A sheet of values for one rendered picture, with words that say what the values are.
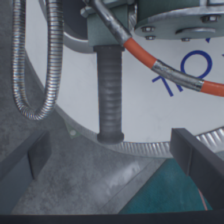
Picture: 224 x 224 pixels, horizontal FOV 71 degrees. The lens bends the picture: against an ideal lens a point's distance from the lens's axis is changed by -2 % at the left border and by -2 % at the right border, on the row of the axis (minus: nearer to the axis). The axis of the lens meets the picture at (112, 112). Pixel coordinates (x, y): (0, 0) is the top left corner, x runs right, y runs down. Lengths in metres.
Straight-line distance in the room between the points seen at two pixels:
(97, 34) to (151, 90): 0.21
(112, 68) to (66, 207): 1.00
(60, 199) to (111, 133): 0.90
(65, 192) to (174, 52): 0.97
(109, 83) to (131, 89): 0.21
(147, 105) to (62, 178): 0.81
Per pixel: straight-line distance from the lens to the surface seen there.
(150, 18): 0.18
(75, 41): 0.56
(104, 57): 0.21
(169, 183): 1.87
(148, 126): 0.41
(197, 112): 0.35
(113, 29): 0.18
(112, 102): 0.21
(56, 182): 1.07
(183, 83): 0.17
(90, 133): 0.60
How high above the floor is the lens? 0.99
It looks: 47 degrees down
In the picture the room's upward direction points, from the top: 70 degrees clockwise
